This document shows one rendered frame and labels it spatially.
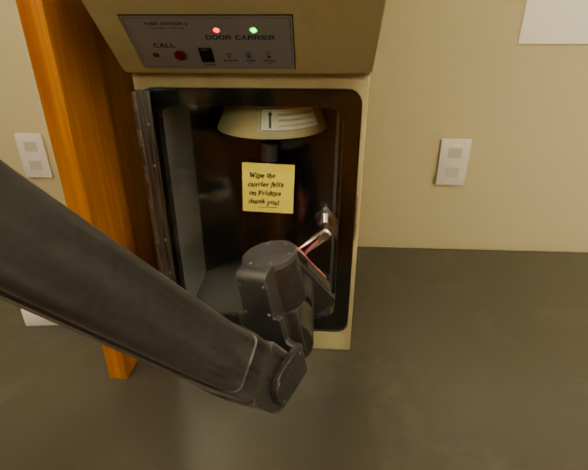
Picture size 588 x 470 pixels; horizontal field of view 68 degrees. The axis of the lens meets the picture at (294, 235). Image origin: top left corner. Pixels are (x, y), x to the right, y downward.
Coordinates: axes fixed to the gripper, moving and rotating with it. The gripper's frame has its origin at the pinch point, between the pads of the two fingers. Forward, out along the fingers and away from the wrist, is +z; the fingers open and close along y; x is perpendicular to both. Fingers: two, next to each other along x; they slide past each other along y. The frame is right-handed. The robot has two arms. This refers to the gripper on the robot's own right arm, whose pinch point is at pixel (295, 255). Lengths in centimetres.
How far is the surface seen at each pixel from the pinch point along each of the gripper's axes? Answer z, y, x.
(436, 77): 48, -4, -35
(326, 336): 5.4, -18.0, 8.7
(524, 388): -2.2, -41.0, -13.4
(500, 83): 48, -15, -45
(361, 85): 5.2, 11.9, -21.5
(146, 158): 4.2, 24.1, 8.0
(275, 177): 4.1, 9.9, -4.5
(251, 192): 4.1, 10.4, -0.1
